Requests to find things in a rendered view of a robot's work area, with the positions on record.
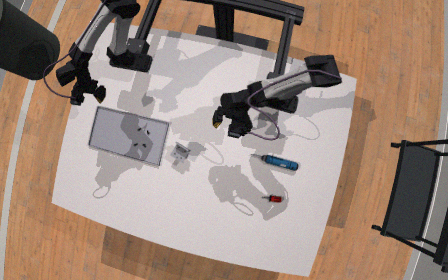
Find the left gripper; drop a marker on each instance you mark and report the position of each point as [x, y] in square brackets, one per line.
[238, 112]

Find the grey metal l-bracket with holes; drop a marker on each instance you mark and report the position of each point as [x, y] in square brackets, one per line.
[180, 152]

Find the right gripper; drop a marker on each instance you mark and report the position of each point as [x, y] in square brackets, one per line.
[92, 85]

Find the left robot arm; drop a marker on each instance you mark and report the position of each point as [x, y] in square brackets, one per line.
[282, 84]

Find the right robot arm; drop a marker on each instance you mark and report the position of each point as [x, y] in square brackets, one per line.
[117, 52]

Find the blue screwdriver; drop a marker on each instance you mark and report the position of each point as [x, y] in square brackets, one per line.
[279, 162]

